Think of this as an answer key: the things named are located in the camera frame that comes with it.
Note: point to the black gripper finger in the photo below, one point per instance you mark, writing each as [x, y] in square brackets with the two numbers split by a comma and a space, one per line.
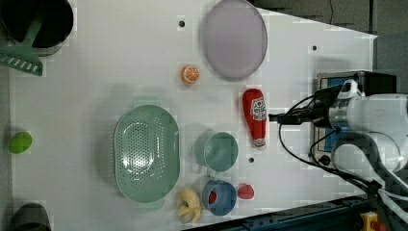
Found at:
[283, 119]

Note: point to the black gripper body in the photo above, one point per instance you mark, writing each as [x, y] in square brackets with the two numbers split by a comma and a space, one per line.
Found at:
[317, 110]

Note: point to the red ketchup bottle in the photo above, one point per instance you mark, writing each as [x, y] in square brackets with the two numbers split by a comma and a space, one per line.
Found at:
[255, 112]

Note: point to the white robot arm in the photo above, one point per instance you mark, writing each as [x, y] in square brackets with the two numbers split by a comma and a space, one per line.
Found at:
[372, 146]

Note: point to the green perforated strainer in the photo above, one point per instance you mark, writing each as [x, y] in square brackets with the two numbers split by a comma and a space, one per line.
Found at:
[147, 153]

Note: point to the green mug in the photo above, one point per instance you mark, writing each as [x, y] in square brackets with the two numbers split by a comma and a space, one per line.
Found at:
[217, 151]

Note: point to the red strawberry toy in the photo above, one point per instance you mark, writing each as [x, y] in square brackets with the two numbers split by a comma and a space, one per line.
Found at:
[245, 191]

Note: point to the lilac round plate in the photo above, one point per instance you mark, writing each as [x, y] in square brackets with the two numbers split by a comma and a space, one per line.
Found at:
[235, 38]

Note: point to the blue cup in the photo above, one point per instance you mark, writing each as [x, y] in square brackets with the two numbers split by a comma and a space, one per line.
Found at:
[226, 197]

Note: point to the orange slice toy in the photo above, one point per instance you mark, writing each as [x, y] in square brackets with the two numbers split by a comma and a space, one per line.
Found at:
[189, 74]

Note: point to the red toy inside blue cup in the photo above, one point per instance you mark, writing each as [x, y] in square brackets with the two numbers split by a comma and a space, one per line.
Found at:
[212, 197]

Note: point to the red emergency stop button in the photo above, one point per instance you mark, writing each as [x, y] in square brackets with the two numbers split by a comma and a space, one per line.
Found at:
[371, 222]

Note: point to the yellow banana toy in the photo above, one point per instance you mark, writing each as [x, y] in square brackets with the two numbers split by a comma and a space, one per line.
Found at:
[191, 205]

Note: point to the green lime toy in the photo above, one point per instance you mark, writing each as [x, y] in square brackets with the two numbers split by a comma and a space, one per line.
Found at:
[20, 142]

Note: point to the green spatula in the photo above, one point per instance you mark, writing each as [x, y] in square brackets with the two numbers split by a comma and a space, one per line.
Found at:
[24, 57]

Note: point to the dark grey cup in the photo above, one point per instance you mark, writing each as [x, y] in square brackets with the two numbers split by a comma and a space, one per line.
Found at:
[31, 217]

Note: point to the black utensil holder cup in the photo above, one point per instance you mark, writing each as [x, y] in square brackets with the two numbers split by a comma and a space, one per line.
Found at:
[47, 22]

